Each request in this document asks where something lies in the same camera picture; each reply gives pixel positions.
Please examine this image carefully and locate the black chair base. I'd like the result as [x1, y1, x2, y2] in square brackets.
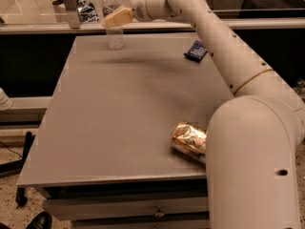
[0, 132, 34, 208]

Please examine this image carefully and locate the black shoe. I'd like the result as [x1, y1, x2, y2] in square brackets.
[26, 212, 52, 229]

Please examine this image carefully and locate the dark blue snack packet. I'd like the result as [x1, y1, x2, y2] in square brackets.
[184, 40, 208, 63]

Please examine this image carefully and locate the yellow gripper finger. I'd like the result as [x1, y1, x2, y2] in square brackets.
[104, 7, 133, 29]

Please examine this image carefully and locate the clear plastic water bottle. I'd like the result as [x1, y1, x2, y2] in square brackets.
[102, 0, 124, 50]

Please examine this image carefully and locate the white cylinder at left edge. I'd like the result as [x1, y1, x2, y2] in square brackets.
[0, 88, 12, 111]

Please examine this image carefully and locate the grey drawer cabinet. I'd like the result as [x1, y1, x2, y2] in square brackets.
[43, 179, 210, 229]

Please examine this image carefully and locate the metal railing frame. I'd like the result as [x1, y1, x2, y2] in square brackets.
[0, 0, 305, 34]

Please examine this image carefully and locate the black white object behind railing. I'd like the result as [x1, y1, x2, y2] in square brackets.
[51, 0, 100, 24]

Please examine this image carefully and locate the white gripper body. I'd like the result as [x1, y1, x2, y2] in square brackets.
[130, 0, 173, 22]

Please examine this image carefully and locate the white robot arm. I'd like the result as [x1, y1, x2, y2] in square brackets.
[104, 0, 305, 229]

